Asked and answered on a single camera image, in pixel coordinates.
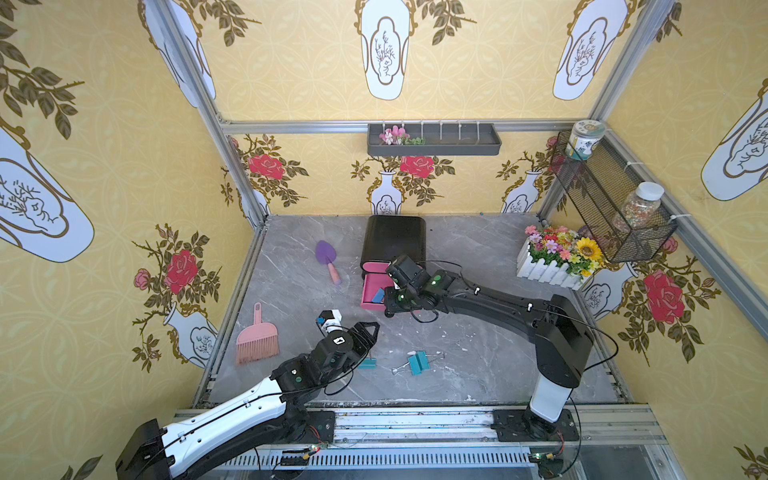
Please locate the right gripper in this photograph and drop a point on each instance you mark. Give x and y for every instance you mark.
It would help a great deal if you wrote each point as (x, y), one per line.
(403, 281)

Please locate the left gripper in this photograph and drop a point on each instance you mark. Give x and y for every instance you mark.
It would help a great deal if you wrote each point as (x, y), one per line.
(358, 339)

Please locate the blue binder clip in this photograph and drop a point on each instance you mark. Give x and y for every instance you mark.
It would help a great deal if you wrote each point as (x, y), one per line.
(378, 297)

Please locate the pink drawer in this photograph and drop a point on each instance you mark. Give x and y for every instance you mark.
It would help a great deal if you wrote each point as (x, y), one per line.
(375, 267)
(371, 284)

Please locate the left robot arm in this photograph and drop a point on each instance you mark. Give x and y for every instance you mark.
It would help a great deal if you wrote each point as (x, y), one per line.
(272, 410)

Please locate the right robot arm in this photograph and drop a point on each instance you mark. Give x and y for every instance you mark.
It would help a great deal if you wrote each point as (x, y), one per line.
(562, 340)

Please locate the teal binder clip left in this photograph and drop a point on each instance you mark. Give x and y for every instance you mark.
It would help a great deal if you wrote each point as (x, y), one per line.
(368, 363)

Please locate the teal binder clip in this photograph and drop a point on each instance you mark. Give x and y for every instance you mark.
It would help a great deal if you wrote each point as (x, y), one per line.
(368, 363)
(412, 364)
(425, 361)

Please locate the black drawer cabinet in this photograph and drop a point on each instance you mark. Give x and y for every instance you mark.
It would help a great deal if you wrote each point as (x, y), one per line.
(390, 236)

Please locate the teal binder clip middle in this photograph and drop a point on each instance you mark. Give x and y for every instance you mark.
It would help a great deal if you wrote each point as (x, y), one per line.
(412, 364)

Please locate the teal binder clip right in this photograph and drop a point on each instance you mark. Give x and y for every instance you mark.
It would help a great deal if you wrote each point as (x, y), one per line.
(425, 361)

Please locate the purple pink toy shovel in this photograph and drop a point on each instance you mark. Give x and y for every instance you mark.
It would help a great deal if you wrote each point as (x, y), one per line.
(326, 255)

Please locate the pink hand broom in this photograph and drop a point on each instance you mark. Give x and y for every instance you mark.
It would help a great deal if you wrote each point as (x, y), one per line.
(258, 341)

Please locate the flower planter white fence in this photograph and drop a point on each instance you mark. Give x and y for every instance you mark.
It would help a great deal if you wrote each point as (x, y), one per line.
(558, 256)

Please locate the small pink flowers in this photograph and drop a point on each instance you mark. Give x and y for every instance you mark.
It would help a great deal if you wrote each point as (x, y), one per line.
(398, 136)

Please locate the jar with patterned lid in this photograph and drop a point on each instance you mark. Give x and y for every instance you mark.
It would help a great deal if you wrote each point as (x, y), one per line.
(584, 137)

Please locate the clear jar white lid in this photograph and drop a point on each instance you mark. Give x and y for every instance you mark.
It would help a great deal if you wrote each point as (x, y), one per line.
(639, 207)

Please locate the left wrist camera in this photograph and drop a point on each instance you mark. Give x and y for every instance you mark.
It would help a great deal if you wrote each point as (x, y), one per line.
(329, 321)

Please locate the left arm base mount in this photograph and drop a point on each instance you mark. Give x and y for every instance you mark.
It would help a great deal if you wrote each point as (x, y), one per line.
(306, 427)

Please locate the grey wall shelf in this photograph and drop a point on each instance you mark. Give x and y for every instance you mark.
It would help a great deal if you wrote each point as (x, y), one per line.
(442, 138)

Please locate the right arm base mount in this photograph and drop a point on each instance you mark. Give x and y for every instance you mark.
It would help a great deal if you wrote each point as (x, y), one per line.
(516, 425)

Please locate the black wire basket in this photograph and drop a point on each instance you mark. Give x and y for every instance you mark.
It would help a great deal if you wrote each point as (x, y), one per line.
(598, 187)

